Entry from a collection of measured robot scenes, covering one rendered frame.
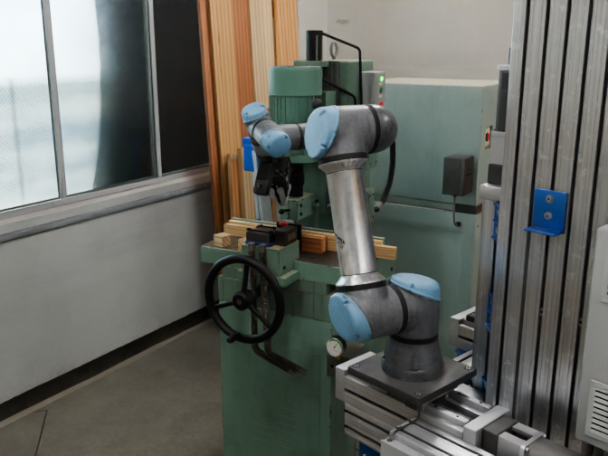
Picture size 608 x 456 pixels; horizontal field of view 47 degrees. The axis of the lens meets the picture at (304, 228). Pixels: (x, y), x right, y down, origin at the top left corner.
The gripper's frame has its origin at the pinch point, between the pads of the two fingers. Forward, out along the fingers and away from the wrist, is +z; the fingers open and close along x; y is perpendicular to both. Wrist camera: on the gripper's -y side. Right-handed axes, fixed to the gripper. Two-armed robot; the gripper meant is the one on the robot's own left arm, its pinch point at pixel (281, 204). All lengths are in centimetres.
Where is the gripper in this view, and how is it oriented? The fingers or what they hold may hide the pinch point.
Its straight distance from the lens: 222.1
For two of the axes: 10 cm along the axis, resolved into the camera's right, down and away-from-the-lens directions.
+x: -8.9, -1.0, 4.4
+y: 3.9, -6.9, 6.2
